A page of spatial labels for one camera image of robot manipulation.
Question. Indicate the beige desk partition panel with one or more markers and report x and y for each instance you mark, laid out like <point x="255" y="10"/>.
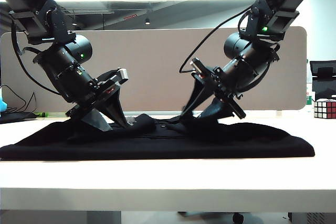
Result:
<point x="157" y="64"/>

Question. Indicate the green white small box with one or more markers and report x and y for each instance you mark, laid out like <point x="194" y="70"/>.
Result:
<point x="309" y="101"/>

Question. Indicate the black office chair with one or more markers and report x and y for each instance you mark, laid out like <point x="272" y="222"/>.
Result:
<point x="324" y="87"/>

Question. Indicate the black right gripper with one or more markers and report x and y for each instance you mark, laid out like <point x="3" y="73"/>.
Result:
<point x="220" y="85"/>

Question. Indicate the red ceiling sign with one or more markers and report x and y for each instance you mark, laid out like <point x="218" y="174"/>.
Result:
<point x="130" y="17"/>

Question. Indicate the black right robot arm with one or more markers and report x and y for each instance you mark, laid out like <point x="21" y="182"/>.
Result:
<point x="252" y="58"/>

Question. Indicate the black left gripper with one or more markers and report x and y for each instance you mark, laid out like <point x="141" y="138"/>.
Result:
<point x="97" y="95"/>

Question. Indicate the Rubik's cube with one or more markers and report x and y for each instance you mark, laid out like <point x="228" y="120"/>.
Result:
<point x="325" y="109"/>

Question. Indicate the black ceiling spotlight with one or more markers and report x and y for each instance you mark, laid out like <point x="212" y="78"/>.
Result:
<point x="75" y="24"/>
<point x="147" y="21"/>

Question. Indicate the black mouse pad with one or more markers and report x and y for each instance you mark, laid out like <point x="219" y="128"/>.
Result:
<point x="15" y="117"/>

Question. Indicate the grey desk leg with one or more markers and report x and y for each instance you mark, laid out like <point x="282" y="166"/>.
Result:
<point x="103" y="217"/>

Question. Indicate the green strip under partition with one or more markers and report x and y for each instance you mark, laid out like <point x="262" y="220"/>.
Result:
<point x="43" y="115"/>

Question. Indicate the blue crumpled item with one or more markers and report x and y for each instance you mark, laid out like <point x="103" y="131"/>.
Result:
<point x="2" y="106"/>

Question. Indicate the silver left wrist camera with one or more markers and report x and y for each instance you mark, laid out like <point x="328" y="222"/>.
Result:
<point x="123" y="75"/>

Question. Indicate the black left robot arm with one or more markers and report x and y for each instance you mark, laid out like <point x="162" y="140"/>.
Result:
<point x="60" y="69"/>

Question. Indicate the black chair base with caster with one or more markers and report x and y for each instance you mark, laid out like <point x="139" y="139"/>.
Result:
<point x="237" y="218"/>

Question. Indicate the black polo shirt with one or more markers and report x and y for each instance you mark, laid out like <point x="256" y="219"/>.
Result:
<point x="183" y="148"/>

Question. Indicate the dark right wrist camera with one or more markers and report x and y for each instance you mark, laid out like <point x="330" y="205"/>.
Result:
<point x="198" y="65"/>

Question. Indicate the grey ventilated box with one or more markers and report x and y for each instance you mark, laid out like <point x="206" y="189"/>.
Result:
<point x="315" y="218"/>

